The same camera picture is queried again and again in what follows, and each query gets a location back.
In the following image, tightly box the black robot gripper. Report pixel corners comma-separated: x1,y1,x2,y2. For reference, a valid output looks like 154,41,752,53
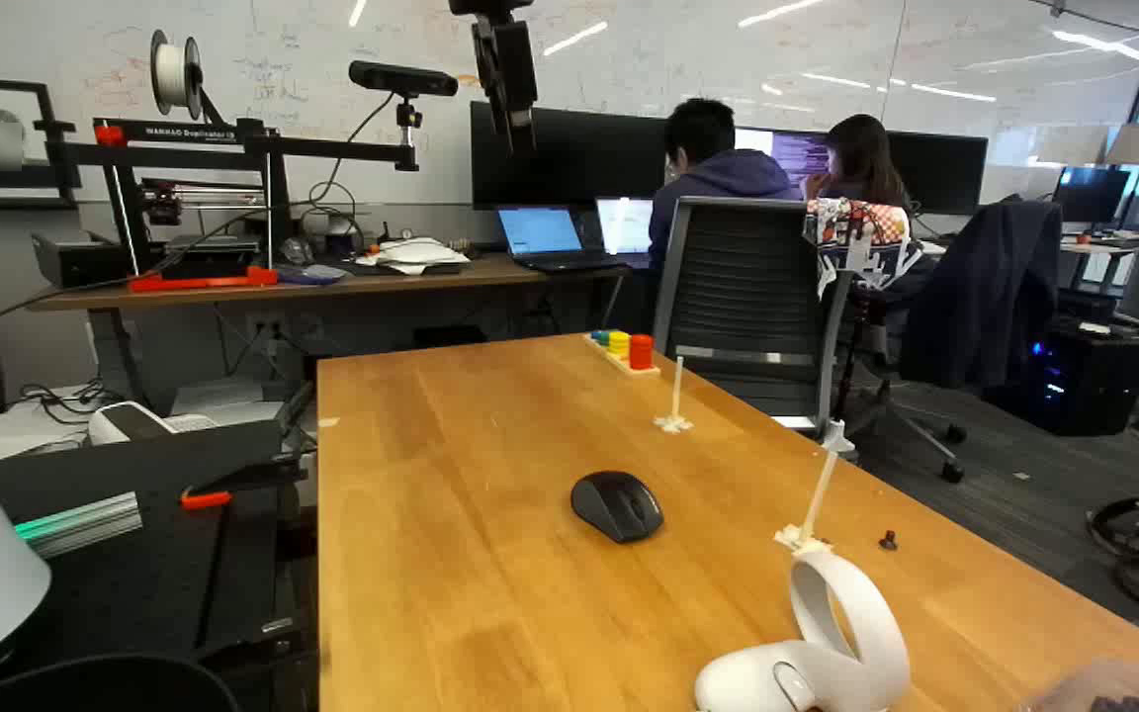
449,0,538,151

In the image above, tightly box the black computer mouse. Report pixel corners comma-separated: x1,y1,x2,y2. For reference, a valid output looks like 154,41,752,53
571,472,666,544

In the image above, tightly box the black wide monitor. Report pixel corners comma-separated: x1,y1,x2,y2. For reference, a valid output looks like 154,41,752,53
470,105,666,205

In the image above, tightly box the open laptop blue screen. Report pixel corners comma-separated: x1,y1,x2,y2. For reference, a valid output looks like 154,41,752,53
499,205,615,275

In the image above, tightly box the open laptop white screen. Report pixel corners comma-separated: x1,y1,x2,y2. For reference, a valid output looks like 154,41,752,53
596,197,653,271

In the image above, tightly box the wooden side desk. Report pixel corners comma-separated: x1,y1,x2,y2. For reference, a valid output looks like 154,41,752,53
41,255,623,313

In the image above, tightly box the person in purple hoodie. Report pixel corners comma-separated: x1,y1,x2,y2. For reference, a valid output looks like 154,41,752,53
649,99,790,285

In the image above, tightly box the colourful toy block set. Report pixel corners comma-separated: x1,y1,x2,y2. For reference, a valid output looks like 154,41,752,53
586,327,657,375

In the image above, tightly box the white filament spool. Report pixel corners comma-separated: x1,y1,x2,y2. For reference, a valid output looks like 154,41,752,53
151,32,204,119

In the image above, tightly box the black red 3D printer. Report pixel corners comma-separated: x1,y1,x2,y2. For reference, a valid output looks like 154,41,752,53
34,119,419,294

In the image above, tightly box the grey mesh office chair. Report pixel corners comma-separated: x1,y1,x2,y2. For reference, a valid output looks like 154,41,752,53
653,196,917,434

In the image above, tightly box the person with long dark hair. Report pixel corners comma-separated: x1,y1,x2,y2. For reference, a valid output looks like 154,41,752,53
806,114,915,211

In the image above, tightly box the far white plastic stand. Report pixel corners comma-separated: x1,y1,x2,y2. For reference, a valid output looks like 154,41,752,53
653,358,693,434

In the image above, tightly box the dark jacket on chair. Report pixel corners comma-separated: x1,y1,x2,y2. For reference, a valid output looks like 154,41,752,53
901,197,1066,387

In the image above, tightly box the black computer tower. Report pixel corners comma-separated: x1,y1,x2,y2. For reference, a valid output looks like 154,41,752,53
992,317,1139,434

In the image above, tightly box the white VR controller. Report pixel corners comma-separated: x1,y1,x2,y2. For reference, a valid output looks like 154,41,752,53
693,549,912,712

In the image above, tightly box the black stereo camera on mount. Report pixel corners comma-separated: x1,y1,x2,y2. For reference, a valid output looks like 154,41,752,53
349,58,458,132

